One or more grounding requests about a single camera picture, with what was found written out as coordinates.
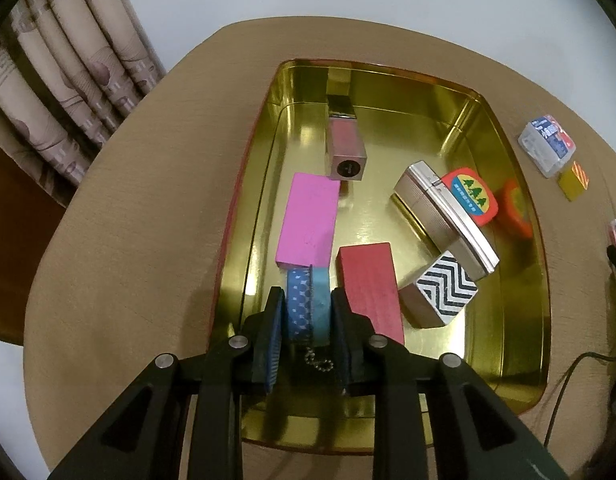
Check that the yellow block with red stripes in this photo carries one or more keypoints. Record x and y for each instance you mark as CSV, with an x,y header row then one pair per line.
x,y
573,182

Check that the red rectangular block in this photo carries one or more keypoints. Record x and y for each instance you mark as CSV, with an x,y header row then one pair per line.
x,y
370,285

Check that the pink lip gloss gold cap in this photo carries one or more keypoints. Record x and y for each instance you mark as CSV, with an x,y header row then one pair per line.
x,y
344,145

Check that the ribbed rose gold case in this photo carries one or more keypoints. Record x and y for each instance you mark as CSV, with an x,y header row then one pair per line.
x,y
438,205

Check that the beige patterned curtain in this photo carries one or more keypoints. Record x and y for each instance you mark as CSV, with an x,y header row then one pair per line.
x,y
62,60

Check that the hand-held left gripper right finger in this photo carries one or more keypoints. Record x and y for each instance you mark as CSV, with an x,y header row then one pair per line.
x,y
340,350

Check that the clear case with blue-red cards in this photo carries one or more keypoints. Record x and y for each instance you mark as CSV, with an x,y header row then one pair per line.
x,y
545,142

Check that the red and gold tin box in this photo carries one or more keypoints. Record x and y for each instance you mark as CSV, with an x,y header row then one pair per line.
x,y
388,110

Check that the black white zigzag block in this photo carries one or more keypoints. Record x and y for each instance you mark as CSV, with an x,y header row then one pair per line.
x,y
445,287

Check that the orange tin with tree print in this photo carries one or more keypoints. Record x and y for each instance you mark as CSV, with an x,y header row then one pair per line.
x,y
470,192

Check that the pink rectangular block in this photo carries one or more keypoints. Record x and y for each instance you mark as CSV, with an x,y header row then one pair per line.
x,y
308,220

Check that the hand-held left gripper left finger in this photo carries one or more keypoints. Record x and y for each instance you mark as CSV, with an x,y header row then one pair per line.
x,y
274,350

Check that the brown wooden furniture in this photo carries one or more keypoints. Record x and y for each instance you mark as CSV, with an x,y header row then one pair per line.
x,y
12,260

